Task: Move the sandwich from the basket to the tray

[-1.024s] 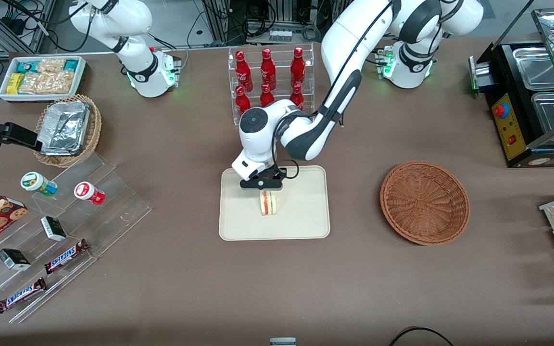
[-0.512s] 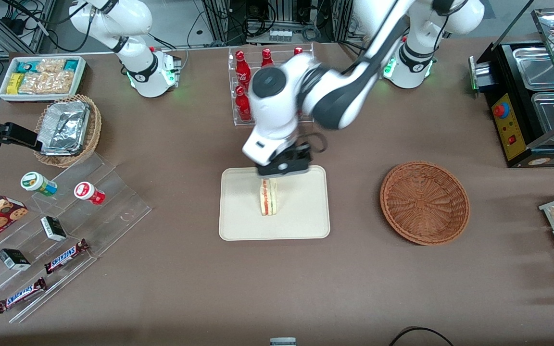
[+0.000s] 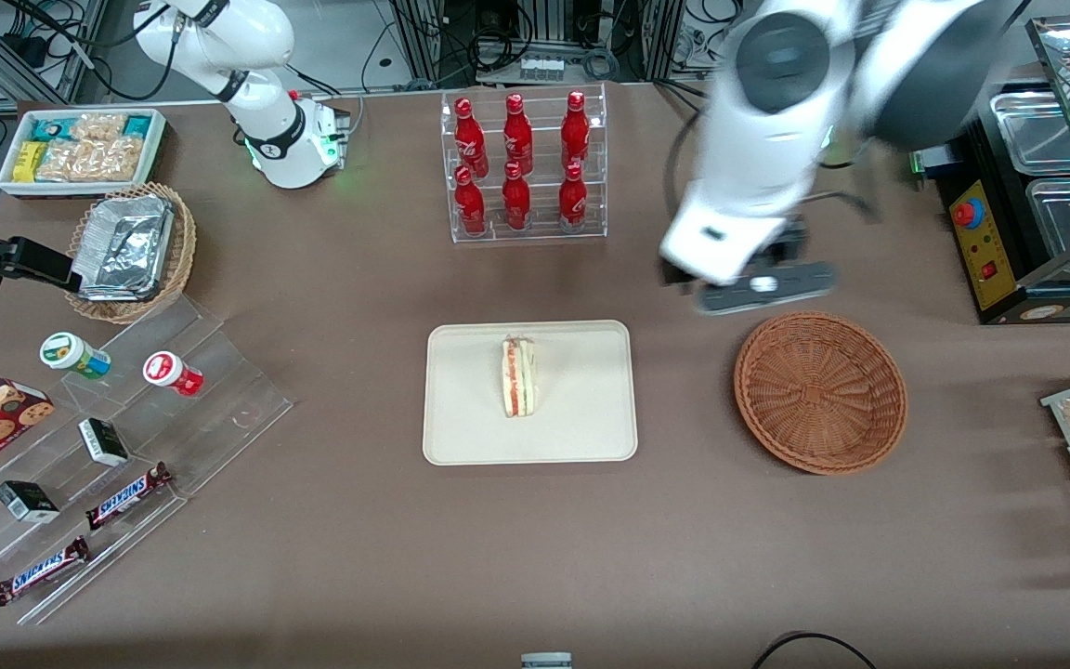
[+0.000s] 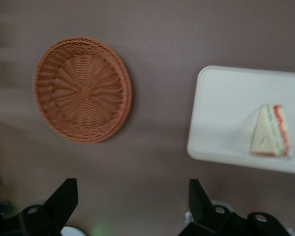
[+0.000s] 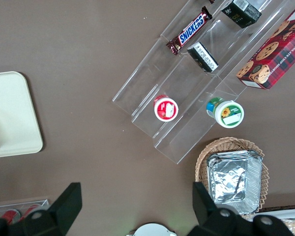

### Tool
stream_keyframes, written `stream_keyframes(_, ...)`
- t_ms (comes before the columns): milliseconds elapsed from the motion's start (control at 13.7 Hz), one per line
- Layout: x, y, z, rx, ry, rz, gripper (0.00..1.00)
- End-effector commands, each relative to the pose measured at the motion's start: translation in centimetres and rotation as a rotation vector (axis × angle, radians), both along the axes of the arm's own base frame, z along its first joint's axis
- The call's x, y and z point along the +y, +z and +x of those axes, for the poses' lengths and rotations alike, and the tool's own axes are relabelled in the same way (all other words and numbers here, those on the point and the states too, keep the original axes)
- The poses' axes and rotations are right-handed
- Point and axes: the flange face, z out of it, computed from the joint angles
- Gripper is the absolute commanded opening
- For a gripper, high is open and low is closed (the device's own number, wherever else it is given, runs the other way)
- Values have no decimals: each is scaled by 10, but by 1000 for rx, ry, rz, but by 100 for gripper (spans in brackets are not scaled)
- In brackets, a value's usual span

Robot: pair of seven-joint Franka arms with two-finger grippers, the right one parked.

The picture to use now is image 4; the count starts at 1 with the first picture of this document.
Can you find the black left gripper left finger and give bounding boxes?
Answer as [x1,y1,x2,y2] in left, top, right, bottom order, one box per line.
[0,178,79,236]

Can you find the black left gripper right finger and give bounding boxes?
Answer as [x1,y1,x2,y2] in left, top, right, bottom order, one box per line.
[176,178,294,236]

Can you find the triangular sandwich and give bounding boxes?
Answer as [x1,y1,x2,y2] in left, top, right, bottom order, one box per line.
[250,103,293,158]

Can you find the cream plastic tray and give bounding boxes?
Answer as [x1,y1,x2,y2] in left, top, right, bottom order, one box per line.
[186,64,295,176]

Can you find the brown wicker basket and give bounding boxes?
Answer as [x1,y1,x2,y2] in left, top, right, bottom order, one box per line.
[33,36,134,145]

